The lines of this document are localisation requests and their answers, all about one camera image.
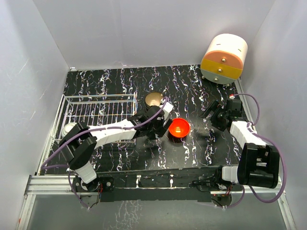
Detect orange plastic bowl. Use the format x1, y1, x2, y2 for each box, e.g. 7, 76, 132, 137
168, 118, 190, 138

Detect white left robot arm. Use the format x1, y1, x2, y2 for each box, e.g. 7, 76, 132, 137
59, 98, 174, 191

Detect pastel round drawer cabinet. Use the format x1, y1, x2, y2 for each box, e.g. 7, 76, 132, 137
200, 34, 248, 85

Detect white ceramic bowl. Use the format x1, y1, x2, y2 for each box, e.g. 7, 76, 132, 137
157, 115, 169, 127

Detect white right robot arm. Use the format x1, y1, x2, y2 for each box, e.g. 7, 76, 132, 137
201, 99, 280, 190

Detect brown patterned ceramic bowl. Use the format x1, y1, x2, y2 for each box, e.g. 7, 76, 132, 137
144, 92, 165, 112

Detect white wire dish rack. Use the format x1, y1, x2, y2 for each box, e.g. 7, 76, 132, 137
50, 92, 137, 143

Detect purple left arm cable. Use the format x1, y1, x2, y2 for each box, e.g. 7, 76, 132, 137
40, 96, 169, 209

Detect blue floral porcelain bowl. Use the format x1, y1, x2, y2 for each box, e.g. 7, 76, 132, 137
60, 122, 77, 138

